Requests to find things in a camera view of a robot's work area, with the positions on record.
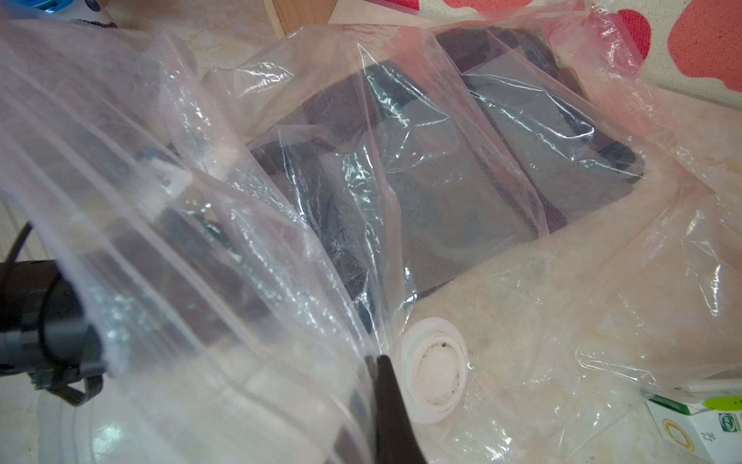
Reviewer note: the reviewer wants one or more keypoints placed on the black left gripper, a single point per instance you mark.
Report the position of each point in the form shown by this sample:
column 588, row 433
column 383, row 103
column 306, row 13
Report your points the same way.
column 45, row 333

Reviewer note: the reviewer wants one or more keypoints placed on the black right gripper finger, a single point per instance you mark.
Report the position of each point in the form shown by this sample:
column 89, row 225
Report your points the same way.
column 395, row 438

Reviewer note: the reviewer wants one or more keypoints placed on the clear plastic vacuum bag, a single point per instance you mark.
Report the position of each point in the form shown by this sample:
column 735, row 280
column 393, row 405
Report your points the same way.
column 228, row 334

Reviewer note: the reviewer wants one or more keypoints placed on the dark plaid grey scarf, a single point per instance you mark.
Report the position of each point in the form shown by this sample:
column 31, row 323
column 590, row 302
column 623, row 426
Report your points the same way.
column 404, row 193

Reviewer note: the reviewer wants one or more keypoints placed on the white round bag valve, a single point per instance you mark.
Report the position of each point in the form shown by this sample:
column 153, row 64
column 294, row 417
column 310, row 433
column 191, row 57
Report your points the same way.
column 433, row 369

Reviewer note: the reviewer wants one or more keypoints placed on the green white small box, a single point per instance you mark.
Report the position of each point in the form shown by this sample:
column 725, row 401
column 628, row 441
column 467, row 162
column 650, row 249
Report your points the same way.
column 703, row 418

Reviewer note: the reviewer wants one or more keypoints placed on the blue lid cup on table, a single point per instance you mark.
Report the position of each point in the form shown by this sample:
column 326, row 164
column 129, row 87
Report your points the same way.
column 89, row 12

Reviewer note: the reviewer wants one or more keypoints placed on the wooden two-tier shelf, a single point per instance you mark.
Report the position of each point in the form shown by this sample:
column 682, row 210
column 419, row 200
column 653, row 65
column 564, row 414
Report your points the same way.
column 288, row 16

